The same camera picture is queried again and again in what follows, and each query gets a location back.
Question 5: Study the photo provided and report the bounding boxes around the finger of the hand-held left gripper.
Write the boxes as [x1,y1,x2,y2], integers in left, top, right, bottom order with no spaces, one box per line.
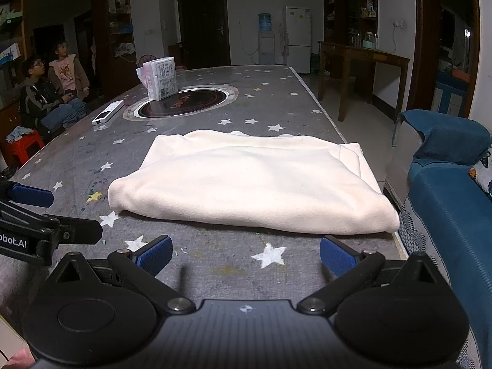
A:
[0,180,55,209]
[0,201,104,245]

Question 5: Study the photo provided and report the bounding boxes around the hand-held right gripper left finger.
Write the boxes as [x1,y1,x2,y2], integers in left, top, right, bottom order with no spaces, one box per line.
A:
[48,234,196,315]

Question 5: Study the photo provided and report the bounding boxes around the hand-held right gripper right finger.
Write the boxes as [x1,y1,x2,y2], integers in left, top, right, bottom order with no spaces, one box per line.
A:
[297,235,451,315]

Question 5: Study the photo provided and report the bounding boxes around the cream knit garment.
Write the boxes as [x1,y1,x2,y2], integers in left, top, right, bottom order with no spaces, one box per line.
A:
[108,129,401,236]

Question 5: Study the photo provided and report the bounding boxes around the red plastic stool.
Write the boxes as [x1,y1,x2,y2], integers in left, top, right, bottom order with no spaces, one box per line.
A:
[6,131,45,166]

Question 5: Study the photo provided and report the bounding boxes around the light blue cloth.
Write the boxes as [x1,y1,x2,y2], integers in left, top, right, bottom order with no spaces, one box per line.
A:
[6,126,34,143]

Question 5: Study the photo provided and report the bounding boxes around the white remote control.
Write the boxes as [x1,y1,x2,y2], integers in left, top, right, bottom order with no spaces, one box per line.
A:
[91,100,125,126]

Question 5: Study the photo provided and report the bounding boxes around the blue sofa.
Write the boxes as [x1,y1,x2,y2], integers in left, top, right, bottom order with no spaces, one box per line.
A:
[384,109,492,369]

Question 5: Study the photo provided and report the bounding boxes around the grey star-print tablecloth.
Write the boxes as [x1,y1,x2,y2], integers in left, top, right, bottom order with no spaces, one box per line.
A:
[0,65,409,327]

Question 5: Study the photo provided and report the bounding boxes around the round built-in induction cooker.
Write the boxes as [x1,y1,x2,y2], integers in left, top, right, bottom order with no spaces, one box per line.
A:
[123,85,239,119]

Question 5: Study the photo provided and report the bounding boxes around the patterned cushion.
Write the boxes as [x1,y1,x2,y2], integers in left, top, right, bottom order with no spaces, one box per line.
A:
[468,146,492,201]

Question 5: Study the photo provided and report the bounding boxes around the plastic-wrapped tissue pack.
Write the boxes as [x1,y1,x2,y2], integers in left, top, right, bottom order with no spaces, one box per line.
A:
[136,57,178,101]

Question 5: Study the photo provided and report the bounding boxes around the arched wooden display cabinet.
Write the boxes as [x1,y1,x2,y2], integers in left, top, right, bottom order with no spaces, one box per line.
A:
[0,0,140,131]

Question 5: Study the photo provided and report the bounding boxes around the wooden side table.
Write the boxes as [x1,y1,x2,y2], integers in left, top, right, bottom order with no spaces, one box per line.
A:
[318,41,411,123]

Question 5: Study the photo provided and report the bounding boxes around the white refrigerator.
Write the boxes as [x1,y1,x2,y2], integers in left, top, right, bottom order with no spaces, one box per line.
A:
[284,6,312,74]

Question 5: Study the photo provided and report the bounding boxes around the white water dispenser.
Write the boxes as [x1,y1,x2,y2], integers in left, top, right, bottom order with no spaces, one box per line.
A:
[257,31,276,66]

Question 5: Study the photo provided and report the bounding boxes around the dark wooden door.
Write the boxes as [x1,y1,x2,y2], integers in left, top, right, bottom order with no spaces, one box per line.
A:
[177,0,231,68]

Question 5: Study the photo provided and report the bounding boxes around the dark wooden shelf cabinet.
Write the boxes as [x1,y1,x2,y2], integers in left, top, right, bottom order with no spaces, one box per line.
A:
[323,0,379,52]

